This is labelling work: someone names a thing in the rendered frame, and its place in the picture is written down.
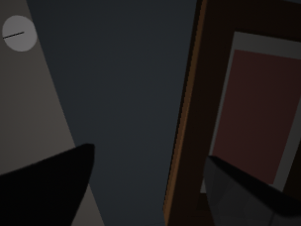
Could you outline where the dark brown picture frame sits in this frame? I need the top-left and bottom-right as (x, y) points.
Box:
(162, 0), (301, 226)

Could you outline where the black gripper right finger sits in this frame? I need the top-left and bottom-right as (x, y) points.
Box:
(203, 156), (301, 226)

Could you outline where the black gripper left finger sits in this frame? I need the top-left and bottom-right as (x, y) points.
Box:
(0, 144), (94, 226)

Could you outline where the dark grey wall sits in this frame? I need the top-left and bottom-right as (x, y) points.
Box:
(26, 0), (197, 226)

